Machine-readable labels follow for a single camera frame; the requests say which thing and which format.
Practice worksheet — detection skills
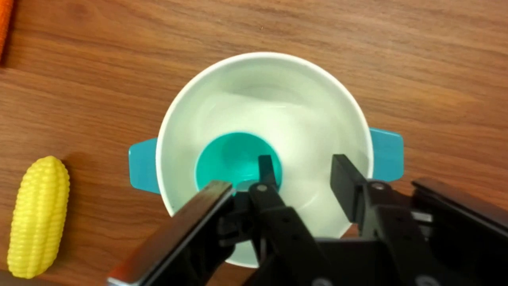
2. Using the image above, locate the orange folded cloth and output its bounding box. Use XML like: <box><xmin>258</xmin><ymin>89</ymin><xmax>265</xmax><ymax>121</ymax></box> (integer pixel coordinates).
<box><xmin>0</xmin><ymin>0</ymin><xmax>16</xmax><ymax>61</ymax></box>

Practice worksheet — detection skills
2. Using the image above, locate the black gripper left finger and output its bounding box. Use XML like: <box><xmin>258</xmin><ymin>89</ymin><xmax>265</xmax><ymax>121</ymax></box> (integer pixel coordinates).
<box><xmin>247</xmin><ymin>155</ymin><xmax>339</xmax><ymax>286</ymax></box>

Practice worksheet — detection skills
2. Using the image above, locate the yellow toy corn cob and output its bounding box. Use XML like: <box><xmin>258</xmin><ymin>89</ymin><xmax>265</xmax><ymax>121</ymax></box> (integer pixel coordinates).
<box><xmin>6</xmin><ymin>155</ymin><xmax>71</xmax><ymax>282</ymax></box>

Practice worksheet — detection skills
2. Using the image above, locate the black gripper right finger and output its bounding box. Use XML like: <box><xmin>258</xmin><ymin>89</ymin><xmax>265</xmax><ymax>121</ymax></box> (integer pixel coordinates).
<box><xmin>330</xmin><ymin>153</ymin><xmax>441</xmax><ymax>286</ymax></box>

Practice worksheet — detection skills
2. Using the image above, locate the white and green pot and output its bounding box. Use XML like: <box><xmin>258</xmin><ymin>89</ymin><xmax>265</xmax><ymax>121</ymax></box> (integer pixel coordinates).
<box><xmin>127</xmin><ymin>51</ymin><xmax>406</xmax><ymax>271</ymax></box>

